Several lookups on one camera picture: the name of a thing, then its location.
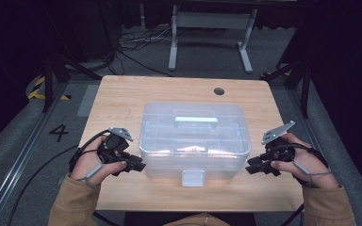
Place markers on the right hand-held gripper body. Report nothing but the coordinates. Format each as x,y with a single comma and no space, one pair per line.
278,147

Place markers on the person's tan-clothed torso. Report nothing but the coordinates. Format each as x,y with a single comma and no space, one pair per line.
198,220

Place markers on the grey metal desk frame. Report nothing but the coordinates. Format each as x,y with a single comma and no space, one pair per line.
212,20

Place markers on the black metal stand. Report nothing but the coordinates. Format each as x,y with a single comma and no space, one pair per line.
304,84
48,81

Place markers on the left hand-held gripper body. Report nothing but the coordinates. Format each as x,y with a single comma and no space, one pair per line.
114,146

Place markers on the clear plastic storage box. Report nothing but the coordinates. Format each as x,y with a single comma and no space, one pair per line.
194,141

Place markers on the person's right hand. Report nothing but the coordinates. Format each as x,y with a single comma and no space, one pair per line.
308,169

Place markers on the yellow black floor tape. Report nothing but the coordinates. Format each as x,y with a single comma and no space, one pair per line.
36,92

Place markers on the metal floor rail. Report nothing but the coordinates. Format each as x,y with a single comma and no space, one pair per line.
304,119
15,163

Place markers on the person's left hand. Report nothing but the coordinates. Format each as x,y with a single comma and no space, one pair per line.
89,163

